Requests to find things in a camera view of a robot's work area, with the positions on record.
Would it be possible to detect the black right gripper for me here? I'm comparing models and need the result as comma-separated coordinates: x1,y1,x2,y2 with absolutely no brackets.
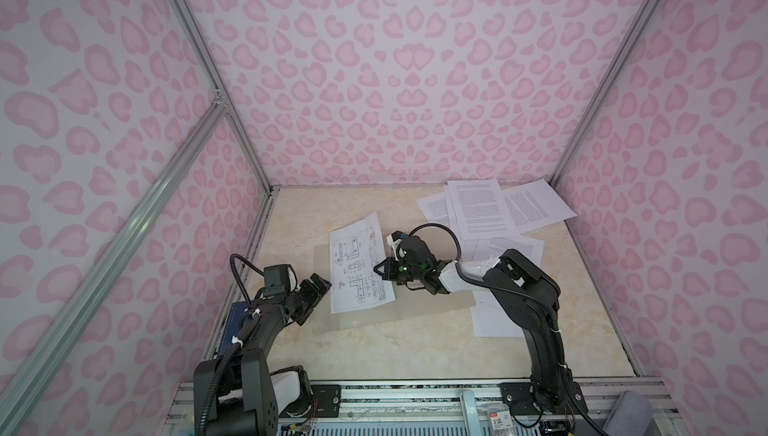
370,257,425,282

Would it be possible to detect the technical drawing paper sheet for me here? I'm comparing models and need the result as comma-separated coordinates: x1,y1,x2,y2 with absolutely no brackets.
329,213,395,314

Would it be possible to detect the translucent beige file folder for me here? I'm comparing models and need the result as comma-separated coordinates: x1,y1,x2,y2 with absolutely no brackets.
309,285,475,334

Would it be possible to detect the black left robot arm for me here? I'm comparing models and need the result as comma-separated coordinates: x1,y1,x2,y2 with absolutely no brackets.
193,267,332,435

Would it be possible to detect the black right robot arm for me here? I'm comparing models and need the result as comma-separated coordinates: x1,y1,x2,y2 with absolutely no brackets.
373,249,588,416

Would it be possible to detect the underlying printed paper sheet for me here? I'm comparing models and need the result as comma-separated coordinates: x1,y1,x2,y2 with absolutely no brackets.
417,191,456,229

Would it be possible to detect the blue booklet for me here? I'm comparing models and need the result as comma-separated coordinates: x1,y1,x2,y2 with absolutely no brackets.
216,301,249,355

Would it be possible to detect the central printed text sheet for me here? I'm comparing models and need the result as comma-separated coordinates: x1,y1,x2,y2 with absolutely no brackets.
447,179,520,240

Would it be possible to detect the blank white paper sheet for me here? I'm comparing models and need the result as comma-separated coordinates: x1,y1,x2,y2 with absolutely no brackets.
470,236,544,338

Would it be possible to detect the right printed text sheet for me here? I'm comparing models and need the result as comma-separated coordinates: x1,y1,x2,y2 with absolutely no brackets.
502,180,576,233

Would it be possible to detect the small labelled plastic bag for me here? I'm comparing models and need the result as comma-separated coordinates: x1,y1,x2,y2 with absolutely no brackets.
486,404,515,436

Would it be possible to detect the grey foam roll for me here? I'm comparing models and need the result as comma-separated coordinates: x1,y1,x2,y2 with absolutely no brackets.
602,391,653,436

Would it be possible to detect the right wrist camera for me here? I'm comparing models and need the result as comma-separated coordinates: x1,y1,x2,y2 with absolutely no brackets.
386,231,437,265

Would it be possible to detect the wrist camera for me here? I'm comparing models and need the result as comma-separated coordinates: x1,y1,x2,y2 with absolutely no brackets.
262,264,298,299
386,231,437,265

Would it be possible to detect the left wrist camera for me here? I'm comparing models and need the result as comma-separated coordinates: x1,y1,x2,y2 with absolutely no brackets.
262,264,298,299

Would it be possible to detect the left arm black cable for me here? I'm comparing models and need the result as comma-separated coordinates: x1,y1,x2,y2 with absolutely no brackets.
229,253,268,311

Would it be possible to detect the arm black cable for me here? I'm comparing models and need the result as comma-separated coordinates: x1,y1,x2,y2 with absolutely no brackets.
407,222,562,335
229,253,268,311

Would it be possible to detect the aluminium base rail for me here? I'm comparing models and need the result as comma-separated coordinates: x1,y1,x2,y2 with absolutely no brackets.
158,375,691,436

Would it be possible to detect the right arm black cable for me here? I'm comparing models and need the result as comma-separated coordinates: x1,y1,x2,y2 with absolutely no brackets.
407,222,562,335

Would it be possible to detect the diagonal aluminium frame bar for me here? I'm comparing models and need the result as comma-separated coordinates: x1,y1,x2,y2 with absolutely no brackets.
1,100,229,435

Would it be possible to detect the left corner aluminium post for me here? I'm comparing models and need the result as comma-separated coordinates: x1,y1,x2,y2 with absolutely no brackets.
169,0,273,195

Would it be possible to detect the corner aluminium post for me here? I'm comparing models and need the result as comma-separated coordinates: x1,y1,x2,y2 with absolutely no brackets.
169,0,273,195
549,0,665,189

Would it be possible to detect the right corner aluminium post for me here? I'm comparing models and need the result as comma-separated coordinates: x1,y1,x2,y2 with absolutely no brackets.
549,0,665,189

